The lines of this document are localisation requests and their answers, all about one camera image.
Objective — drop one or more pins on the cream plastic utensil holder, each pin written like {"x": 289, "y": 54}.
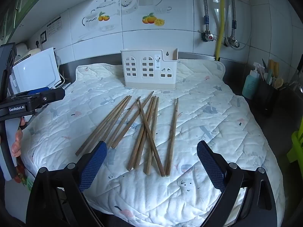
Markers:
{"x": 151, "y": 85}

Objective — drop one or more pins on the teal soap bottle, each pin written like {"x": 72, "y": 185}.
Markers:
{"x": 249, "y": 87}

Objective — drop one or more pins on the green plastic rack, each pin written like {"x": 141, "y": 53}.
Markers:
{"x": 296, "y": 146}

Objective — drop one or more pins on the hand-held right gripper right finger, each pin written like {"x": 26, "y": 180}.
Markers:
{"x": 210, "y": 167}

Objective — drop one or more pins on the person's left hand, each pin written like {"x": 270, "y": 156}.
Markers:
{"x": 17, "y": 144}

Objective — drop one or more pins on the metal pipe valve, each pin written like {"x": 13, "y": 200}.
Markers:
{"x": 233, "y": 43}

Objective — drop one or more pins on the wall power socket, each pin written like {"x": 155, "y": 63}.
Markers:
{"x": 42, "y": 37}

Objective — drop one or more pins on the green wall cabinet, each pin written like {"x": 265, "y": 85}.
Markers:
{"x": 35, "y": 2}

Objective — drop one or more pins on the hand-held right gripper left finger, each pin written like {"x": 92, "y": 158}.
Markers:
{"x": 94, "y": 167}

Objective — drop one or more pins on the white appliance box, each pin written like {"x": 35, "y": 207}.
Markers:
{"x": 37, "y": 68}

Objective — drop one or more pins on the black utensil container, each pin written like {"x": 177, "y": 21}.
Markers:
{"x": 266, "y": 99}

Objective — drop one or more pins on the wooden spoon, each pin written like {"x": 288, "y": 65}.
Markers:
{"x": 279, "y": 82}

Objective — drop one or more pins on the white quilted printed mat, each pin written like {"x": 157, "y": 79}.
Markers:
{"x": 201, "y": 123}

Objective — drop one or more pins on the wall notice sticker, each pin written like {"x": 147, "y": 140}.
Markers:
{"x": 54, "y": 26}

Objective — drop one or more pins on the yellow brush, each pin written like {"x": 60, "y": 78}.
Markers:
{"x": 274, "y": 68}

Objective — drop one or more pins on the yellow gas pipe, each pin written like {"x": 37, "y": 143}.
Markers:
{"x": 221, "y": 16}

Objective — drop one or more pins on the pile of wooden chopsticks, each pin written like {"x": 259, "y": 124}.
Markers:
{"x": 151, "y": 140}

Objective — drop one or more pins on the valve with red knob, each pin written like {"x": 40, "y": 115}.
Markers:
{"x": 208, "y": 36}

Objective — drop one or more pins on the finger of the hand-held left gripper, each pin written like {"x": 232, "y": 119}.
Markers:
{"x": 39, "y": 90}
{"x": 51, "y": 95}

